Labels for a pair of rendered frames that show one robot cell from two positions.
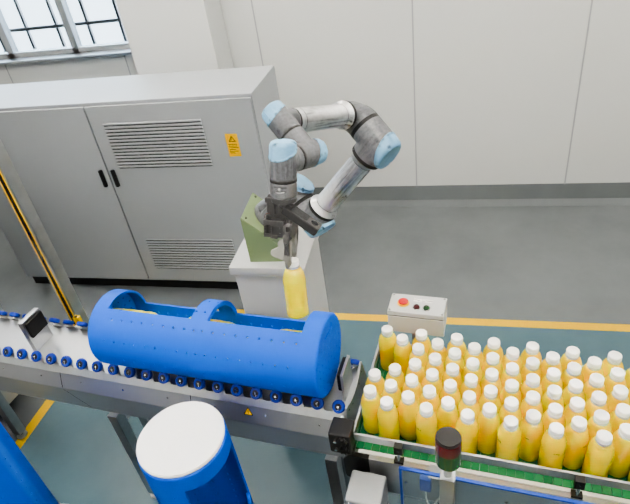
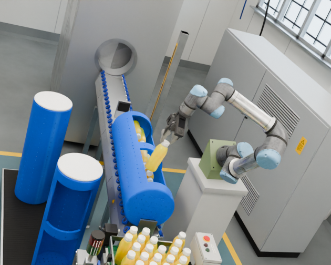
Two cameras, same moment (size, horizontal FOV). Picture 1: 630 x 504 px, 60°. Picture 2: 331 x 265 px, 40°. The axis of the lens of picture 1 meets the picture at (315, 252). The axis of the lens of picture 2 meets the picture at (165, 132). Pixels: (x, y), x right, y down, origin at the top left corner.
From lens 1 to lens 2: 1.49 m
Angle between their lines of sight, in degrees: 41
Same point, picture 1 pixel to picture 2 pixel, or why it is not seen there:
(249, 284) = (188, 174)
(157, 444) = (73, 159)
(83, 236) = (216, 129)
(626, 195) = not seen: outside the picture
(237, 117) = (314, 132)
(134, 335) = (122, 129)
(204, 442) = (80, 174)
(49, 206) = not seen: hidden behind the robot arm
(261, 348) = (133, 172)
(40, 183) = not seen: hidden behind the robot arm
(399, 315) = (196, 240)
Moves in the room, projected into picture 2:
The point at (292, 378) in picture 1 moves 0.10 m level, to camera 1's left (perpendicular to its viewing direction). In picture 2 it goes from (125, 193) to (117, 182)
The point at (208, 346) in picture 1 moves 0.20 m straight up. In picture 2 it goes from (127, 154) to (136, 127)
